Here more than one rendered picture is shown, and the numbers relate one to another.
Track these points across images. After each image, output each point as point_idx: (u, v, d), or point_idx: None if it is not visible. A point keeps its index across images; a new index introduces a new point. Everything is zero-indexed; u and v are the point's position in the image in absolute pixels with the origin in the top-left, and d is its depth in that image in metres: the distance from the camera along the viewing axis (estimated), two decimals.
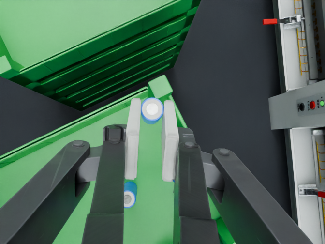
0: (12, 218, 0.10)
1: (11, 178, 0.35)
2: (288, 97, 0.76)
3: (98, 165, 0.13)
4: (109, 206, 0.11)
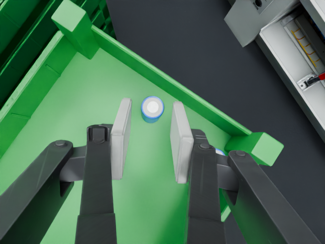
0: None
1: None
2: (240, 3, 0.69)
3: (84, 165, 0.13)
4: (98, 206, 0.11)
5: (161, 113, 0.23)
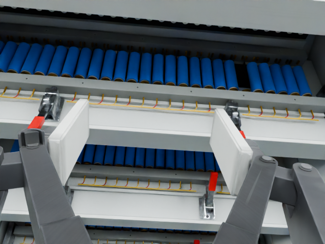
0: None
1: None
2: None
3: (26, 174, 0.12)
4: (56, 212, 0.10)
5: None
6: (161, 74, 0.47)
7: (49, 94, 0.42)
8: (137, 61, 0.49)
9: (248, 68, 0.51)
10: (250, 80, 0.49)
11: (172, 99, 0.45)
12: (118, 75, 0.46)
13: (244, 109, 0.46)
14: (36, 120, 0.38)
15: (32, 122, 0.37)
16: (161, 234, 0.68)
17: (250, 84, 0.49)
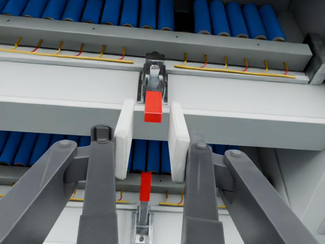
0: (2, 220, 0.10)
1: None
2: None
3: (88, 165, 0.13)
4: (101, 206, 0.11)
5: None
6: (55, 9, 0.31)
7: None
8: None
9: (194, 7, 0.35)
10: (194, 21, 0.33)
11: (66, 40, 0.29)
12: None
13: (180, 68, 0.29)
14: None
15: None
16: None
17: (194, 26, 0.33)
